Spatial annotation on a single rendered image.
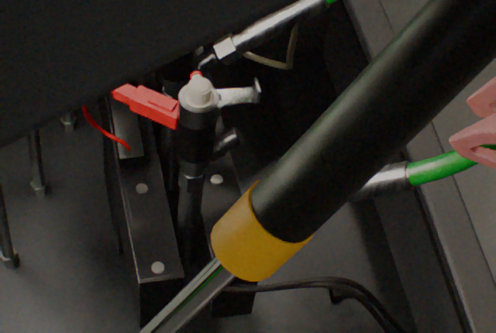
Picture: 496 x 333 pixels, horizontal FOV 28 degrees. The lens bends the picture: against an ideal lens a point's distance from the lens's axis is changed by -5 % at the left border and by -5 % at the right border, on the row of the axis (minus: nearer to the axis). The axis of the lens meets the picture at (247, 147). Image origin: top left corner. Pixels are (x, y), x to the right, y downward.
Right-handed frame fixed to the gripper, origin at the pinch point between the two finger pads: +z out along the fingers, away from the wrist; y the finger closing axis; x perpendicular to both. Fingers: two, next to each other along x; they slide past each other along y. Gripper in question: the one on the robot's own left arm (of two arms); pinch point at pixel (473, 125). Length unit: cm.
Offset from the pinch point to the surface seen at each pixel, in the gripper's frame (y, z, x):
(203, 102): 1.0, 19.6, -5.9
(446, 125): -85, 111, 93
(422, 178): 2.8, 3.7, 1.2
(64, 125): -6, 58, 0
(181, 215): 4.2, 29.9, 2.9
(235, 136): 0.0, 21.9, -1.1
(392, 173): 3.0, 5.3, 0.2
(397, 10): -114, 132, 80
